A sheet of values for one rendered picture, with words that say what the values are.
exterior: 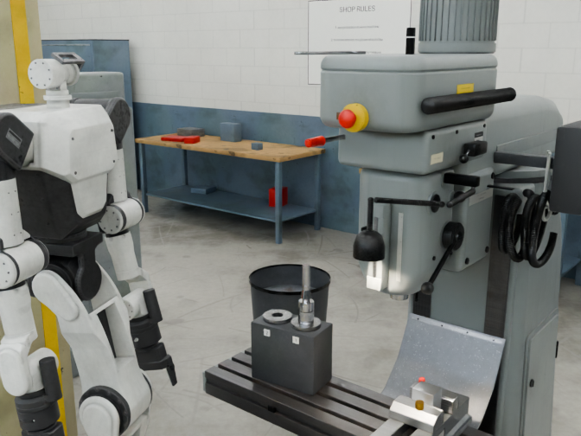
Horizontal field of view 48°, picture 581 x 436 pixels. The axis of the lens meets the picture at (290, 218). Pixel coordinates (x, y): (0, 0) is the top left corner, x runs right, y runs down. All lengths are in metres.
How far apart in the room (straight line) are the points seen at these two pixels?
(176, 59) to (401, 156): 7.08
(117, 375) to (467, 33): 1.22
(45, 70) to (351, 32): 5.33
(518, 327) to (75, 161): 1.32
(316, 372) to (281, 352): 0.12
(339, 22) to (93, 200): 5.38
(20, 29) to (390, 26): 4.28
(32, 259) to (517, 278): 1.31
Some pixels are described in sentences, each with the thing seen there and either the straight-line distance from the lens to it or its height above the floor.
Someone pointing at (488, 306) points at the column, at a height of 1.16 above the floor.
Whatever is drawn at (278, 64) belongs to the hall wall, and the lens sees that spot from 7.30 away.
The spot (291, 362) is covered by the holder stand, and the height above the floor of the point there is 1.01.
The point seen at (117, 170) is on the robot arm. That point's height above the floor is 1.58.
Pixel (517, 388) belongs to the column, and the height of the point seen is 0.91.
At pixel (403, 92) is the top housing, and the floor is 1.82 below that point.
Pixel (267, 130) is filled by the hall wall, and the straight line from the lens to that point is 7.45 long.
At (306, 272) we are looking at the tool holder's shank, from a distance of 1.90.
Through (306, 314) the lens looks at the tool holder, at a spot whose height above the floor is 1.15.
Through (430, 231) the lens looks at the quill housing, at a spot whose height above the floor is 1.48.
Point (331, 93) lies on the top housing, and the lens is 1.46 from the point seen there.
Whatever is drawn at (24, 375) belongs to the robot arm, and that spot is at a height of 1.22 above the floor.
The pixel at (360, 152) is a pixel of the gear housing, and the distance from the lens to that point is 1.54.
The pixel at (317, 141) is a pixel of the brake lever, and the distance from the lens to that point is 1.47.
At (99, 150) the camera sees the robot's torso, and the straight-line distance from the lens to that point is 1.65.
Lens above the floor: 1.90
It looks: 15 degrees down
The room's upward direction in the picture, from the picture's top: straight up
